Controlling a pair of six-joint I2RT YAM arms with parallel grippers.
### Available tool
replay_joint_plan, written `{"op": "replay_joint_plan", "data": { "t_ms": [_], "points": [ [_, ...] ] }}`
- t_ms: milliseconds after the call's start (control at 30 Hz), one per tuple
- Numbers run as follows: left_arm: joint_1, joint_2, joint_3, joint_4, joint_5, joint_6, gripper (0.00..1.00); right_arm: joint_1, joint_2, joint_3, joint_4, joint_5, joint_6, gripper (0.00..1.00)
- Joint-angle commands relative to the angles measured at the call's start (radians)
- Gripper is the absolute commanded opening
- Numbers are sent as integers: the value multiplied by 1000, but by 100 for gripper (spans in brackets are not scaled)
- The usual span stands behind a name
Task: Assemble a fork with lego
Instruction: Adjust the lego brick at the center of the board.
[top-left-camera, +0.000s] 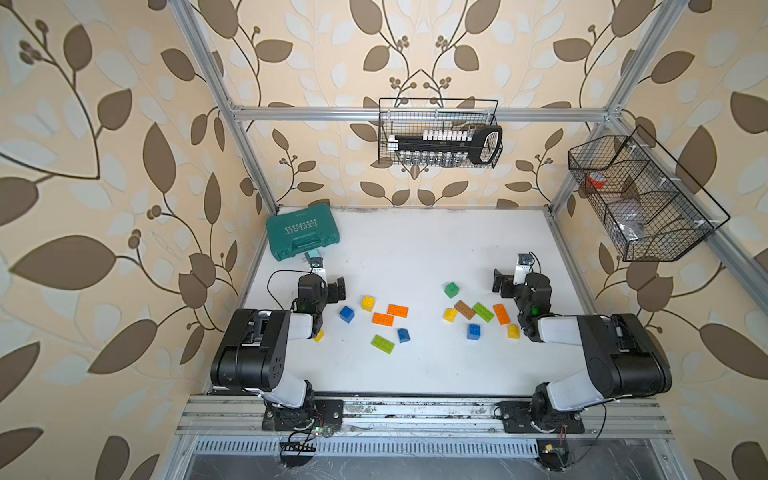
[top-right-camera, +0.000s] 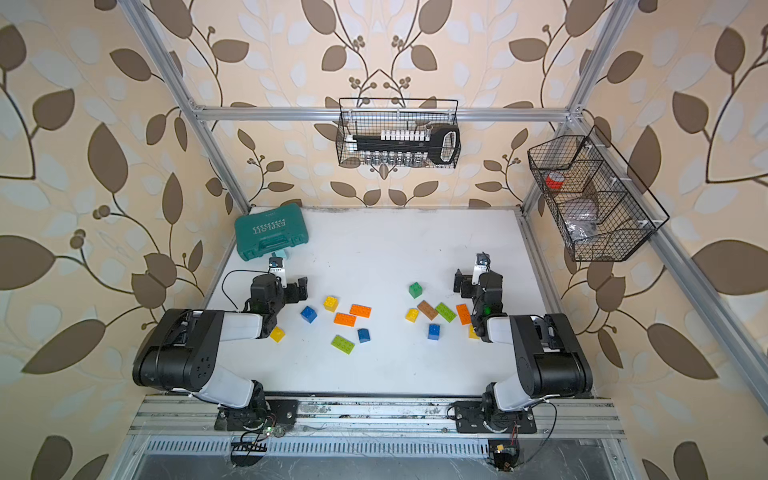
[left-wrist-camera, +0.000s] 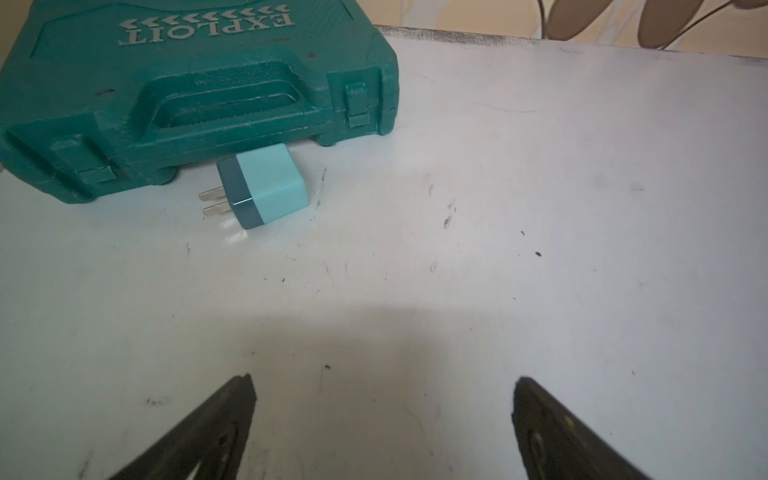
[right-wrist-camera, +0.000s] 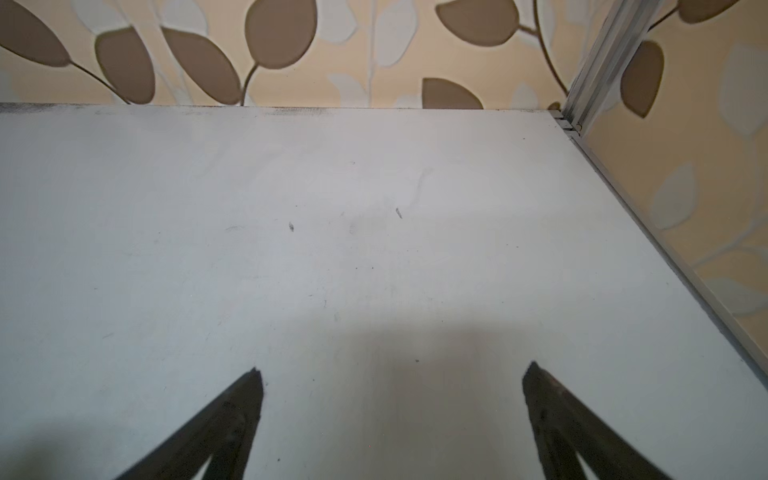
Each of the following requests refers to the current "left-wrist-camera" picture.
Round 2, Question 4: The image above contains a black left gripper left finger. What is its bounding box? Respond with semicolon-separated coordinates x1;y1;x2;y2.
112;374;257;479

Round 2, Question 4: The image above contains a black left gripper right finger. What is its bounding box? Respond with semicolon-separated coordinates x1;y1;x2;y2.
511;376;647;479

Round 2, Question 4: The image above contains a green plastic tool case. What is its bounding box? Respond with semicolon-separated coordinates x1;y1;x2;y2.
1;1;399;204

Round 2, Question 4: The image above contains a teal USB wall charger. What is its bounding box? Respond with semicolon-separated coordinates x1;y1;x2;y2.
199;144;309;230

